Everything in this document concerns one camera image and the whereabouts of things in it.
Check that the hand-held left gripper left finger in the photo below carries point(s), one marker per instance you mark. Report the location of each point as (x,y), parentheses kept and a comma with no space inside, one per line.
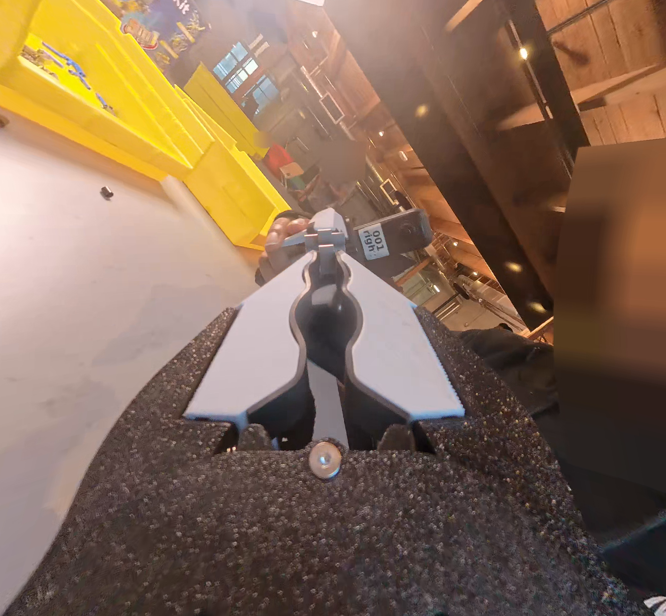
(249,361)

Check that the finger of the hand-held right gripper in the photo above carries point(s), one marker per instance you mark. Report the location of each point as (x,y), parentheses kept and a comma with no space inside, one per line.
(326,221)
(325,244)

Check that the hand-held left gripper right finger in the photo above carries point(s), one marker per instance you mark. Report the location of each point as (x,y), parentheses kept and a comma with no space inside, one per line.
(400,361)

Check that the person's right hand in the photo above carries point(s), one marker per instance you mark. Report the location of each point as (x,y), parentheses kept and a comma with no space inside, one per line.
(278,241)

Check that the yellow parts bin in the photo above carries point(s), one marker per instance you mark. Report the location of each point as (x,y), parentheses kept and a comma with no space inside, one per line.
(234,194)
(130,121)

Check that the small black connector piece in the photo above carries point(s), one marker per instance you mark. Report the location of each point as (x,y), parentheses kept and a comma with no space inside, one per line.
(106,192)

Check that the person's torso black hoodie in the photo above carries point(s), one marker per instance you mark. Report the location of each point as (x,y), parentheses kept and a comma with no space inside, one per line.
(624,548)

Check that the heap of blue grey parts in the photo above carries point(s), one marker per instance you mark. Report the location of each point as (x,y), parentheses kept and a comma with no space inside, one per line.
(67,62)

